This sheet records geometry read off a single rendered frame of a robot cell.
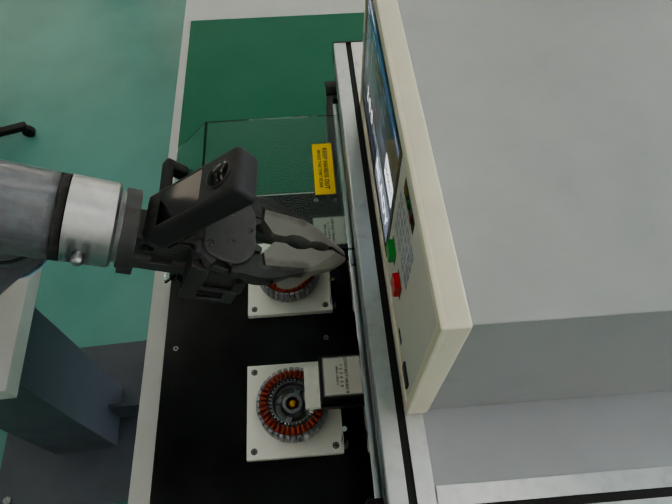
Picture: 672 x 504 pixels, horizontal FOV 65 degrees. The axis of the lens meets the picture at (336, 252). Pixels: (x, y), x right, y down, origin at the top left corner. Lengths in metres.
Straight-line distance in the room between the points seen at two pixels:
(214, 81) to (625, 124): 1.06
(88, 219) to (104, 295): 1.54
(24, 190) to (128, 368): 1.40
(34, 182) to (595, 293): 0.42
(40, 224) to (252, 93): 0.94
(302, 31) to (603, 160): 1.15
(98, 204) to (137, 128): 2.00
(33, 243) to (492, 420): 0.43
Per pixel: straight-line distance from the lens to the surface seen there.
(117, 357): 1.87
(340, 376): 0.76
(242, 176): 0.42
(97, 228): 0.47
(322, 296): 0.96
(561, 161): 0.46
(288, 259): 0.50
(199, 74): 1.43
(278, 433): 0.85
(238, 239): 0.49
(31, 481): 1.85
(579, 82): 0.54
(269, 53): 1.46
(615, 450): 0.59
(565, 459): 0.57
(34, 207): 0.47
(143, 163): 2.31
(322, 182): 0.74
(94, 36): 3.02
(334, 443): 0.87
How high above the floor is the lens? 1.64
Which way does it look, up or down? 58 degrees down
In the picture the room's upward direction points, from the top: straight up
